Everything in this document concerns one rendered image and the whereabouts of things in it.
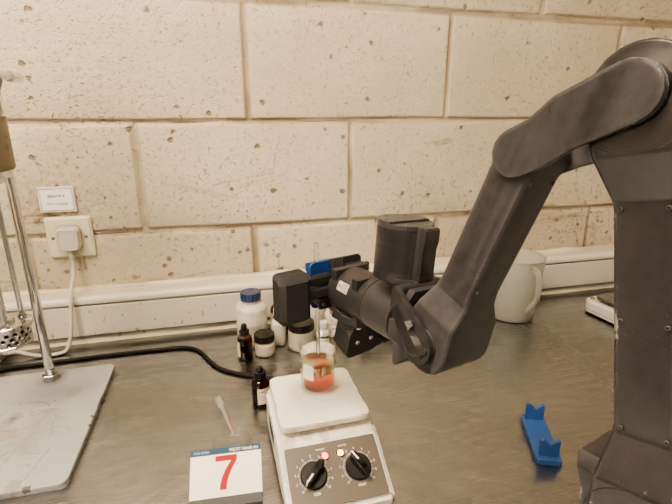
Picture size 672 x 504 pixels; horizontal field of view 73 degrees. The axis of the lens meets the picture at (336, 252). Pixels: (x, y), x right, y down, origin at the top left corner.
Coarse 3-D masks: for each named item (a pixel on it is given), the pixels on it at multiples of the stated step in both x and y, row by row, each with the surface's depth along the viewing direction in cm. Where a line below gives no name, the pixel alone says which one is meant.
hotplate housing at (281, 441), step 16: (272, 400) 65; (272, 416) 62; (368, 416) 62; (272, 432) 62; (304, 432) 58; (320, 432) 58; (336, 432) 58; (352, 432) 59; (368, 432) 59; (288, 448) 56; (384, 464) 57; (288, 480) 54; (288, 496) 53; (384, 496) 54
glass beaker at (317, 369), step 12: (300, 336) 64; (312, 336) 66; (324, 336) 66; (300, 348) 62; (312, 348) 61; (324, 348) 66; (300, 360) 63; (312, 360) 61; (324, 360) 62; (300, 372) 64; (312, 372) 62; (324, 372) 62; (300, 384) 65; (312, 384) 62; (324, 384) 63
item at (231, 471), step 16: (192, 464) 58; (208, 464) 58; (224, 464) 59; (240, 464) 59; (256, 464) 59; (192, 480) 57; (208, 480) 58; (224, 480) 58; (240, 480) 58; (256, 480) 58
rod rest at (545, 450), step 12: (528, 408) 70; (540, 408) 69; (528, 420) 70; (540, 420) 70; (528, 432) 67; (540, 432) 67; (540, 444) 62; (552, 444) 62; (540, 456) 63; (552, 456) 62
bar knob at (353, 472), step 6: (354, 450) 55; (354, 456) 55; (360, 456) 55; (366, 456) 56; (348, 462) 56; (354, 462) 55; (360, 462) 54; (366, 462) 56; (348, 468) 55; (354, 468) 55; (360, 468) 54; (366, 468) 54; (348, 474) 55; (354, 474) 55; (360, 474) 55; (366, 474) 54
